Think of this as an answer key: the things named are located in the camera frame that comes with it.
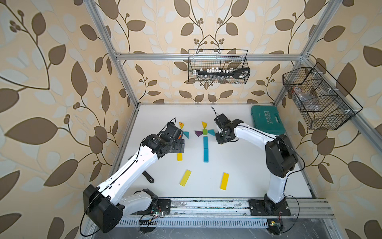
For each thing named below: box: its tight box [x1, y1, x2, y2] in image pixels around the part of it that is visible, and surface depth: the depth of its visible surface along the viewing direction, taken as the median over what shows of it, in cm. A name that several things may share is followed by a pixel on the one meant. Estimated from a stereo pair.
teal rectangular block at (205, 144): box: [203, 136, 209, 153], surface depth 98 cm
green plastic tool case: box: [250, 105, 287, 136], surface depth 110 cm
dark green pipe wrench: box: [141, 170, 155, 184], surface depth 86 cm
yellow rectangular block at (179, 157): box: [177, 152, 184, 162], surface depth 94 cm
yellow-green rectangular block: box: [179, 169, 192, 187], surface depth 86 cm
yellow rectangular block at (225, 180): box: [219, 172, 230, 191], surface depth 85 cm
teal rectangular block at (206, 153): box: [203, 143, 209, 163], surface depth 96 cm
